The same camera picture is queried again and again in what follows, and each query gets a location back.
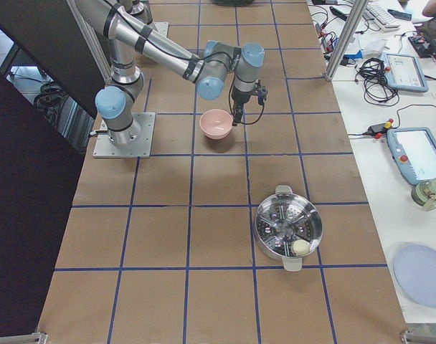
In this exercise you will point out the white keyboard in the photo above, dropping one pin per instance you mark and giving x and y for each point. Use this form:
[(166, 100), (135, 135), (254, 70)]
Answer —
[(380, 17)]

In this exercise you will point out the aluminium frame post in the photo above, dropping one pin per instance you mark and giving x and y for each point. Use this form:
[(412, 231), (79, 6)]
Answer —
[(349, 28)]

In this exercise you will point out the black power adapter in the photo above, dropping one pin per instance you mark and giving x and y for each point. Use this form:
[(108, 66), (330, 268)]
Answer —
[(376, 129)]

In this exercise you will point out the teach pendant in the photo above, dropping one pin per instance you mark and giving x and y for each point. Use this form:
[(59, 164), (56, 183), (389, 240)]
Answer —
[(403, 72), (414, 152)]

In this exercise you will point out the stainless steel steamer pot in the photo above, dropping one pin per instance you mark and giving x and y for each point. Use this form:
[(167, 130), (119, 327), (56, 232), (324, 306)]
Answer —
[(283, 218)]

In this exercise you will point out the pink bowl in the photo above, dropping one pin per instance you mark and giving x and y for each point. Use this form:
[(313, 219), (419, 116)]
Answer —
[(216, 123)]

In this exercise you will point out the light blue plate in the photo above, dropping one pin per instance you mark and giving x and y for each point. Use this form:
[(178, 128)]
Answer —
[(415, 270)]

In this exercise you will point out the glass jar with lid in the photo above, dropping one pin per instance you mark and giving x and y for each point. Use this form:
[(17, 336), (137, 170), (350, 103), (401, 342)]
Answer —
[(424, 194)]

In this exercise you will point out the far teach pendant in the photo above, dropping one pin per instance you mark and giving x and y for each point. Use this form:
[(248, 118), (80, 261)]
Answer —
[(403, 72)]

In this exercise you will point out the near teach pendant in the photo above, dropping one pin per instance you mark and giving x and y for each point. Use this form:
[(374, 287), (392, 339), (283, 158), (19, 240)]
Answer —
[(414, 152)]

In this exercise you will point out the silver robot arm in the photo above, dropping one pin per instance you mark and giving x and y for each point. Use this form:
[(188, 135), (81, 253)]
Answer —
[(140, 9), (128, 33)]

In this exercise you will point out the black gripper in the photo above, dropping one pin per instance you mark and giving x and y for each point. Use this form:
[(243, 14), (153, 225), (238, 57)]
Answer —
[(239, 97)]

